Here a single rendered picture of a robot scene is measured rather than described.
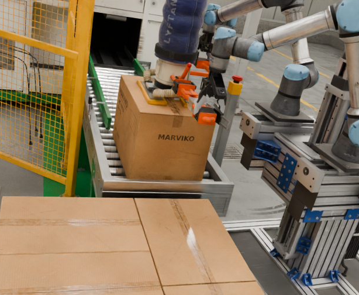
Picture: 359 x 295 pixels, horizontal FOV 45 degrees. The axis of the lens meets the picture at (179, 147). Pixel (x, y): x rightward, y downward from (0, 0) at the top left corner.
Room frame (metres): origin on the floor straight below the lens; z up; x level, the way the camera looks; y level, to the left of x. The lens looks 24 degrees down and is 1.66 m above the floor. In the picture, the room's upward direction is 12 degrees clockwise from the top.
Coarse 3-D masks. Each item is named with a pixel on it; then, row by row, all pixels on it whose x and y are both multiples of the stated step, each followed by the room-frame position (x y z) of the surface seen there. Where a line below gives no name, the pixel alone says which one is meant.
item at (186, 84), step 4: (176, 80) 2.04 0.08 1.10; (180, 80) 2.04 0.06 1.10; (184, 80) 2.05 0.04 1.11; (188, 80) 2.06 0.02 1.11; (176, 84) 1.98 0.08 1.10; (180, 84) 1.96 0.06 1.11; (184, 84) 1.97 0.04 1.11; (188, 84) 1.98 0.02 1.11; (192, 84) 2.03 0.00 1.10; (172, 88) 2.02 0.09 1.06; (176, 88) 1.99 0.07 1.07; (180, 88) 1.97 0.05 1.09; (184, 88) 1.97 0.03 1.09; (188, 88) 1.98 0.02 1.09; (192, 88) 1.99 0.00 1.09; (176, 92) 1.97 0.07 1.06; (180, 92) 1.97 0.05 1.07
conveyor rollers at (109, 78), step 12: (96, 72) 3.76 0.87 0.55; (108, 72) 3.87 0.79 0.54; (120, 72) 3.92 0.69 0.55; (132, 72) 4.04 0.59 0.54; (108, 84) 3.52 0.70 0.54; (108, 96) 3.18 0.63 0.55; (96, 108) 2.88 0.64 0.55; (108, 132) 2.55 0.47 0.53; (108, 144) 2.37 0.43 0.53; (108, 156) 2.20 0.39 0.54; (120, 168) 2.07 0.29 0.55; (204, 180) 2.13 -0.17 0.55
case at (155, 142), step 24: (120, 96) 2.38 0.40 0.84; (120, 120) 2.30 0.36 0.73; (144, 120) 1.92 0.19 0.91; (168, 120) 1.97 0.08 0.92; (192, 120) 2.01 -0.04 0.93; (120, 144) 2.21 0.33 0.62; (144, 144) 1.93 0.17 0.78; (168, 144) 1.97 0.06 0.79; (192, 144) 2.02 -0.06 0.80; (144, 168) 1.94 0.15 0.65; (168, 168) 1.98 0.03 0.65; (192, 168) 2.03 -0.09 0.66
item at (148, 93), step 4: (140, 80) 2.36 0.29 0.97; (148, 80) 2.29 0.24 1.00; (140, 84) 2.28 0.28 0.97; (144, 84) 2.28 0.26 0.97; (140, 88) 2.25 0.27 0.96; (144, 88) 2.22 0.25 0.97; (144, 92) 2.16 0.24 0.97; (148, 92) 2.15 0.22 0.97; (152, 92) 2.15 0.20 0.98; (144, 96) 2.13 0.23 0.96; (148, 96) 2.11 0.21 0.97; (152, 96) 2.11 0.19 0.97; (148, 100) 2.05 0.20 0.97; (152, 100) 2.06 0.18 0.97; (156, 100) 2.07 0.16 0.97; (160, 100) 2.08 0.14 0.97; (164, 100) 2.10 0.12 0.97; (156, 104) 2.06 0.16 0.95; (160, 104) 2.07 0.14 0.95; (164, 104) 2.07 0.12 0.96
